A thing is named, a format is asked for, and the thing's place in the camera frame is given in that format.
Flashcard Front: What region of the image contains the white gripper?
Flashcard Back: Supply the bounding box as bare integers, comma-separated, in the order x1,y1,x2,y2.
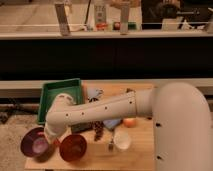
44,125,64,144

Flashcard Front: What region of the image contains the red orange pepper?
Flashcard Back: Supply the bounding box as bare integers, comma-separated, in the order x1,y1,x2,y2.
53,139,61,147

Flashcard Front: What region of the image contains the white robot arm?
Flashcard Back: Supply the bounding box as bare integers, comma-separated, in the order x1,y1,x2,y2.
44,82,213,171

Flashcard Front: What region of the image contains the purple bowl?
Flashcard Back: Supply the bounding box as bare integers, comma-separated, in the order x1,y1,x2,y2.
20,127,55,158

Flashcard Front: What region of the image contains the red bowl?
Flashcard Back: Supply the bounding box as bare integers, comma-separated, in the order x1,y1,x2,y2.
59,134,87,162

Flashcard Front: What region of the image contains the dark green sponge block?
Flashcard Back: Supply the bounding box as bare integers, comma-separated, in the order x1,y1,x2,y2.
71,123,92,134

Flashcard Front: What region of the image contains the brown pine cone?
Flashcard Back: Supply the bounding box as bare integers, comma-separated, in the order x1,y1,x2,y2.
93,121,104,141

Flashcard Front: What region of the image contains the green plastic tray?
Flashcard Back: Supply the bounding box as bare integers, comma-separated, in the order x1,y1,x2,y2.
37,78,84,125

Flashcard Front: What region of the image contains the light blue cloth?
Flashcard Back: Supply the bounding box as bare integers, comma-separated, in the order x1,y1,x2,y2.
87,87,103,100

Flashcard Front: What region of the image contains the metal fork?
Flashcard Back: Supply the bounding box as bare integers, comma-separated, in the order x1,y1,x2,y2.
108,129,115,151

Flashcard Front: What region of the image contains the blue sponge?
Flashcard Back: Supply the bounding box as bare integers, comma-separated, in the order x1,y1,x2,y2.
104,119,121,130

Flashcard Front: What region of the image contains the white cup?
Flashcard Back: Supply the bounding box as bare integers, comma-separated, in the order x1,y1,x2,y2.
114,131,131,151

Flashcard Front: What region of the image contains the orange apple fruit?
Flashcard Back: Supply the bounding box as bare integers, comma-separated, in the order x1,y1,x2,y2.
123,118,136,128

